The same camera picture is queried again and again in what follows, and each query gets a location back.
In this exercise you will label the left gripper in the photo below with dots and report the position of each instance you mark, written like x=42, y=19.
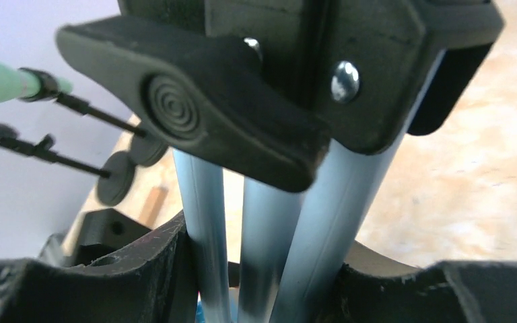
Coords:
x=102, y=232

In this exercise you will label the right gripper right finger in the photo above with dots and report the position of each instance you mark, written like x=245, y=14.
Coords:
x=449, y=291

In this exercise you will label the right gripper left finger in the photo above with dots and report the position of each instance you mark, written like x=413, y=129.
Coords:
x=150, y=280

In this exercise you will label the black microphone stand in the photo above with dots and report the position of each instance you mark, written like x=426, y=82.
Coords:
x=114, y=179

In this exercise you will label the mint microphone stand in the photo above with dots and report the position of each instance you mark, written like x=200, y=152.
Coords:
x=144, y=149

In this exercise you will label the mint green microphone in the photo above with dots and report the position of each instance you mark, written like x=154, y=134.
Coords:
x=30, y=85

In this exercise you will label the blue music stand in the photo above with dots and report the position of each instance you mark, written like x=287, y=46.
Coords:
x=308, y=100

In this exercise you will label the wooden block left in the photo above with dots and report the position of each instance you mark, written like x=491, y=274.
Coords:
x=152, y=206

